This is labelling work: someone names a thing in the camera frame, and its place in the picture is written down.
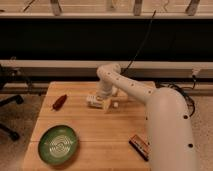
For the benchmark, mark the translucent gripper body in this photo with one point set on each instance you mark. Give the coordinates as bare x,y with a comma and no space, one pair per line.
104,101

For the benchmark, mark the white plastic bottle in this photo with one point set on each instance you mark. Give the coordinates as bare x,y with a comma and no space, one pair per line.
92,102

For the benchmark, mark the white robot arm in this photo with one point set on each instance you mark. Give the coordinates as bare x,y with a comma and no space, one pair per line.
169,130

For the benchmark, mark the green ceramic bowl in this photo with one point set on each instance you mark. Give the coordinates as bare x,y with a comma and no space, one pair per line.
57,145

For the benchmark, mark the small white soap bar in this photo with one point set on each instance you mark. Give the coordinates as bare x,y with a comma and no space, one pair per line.
115,91

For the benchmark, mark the dark rectangular snack box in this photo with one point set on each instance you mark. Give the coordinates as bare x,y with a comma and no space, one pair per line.
140,146

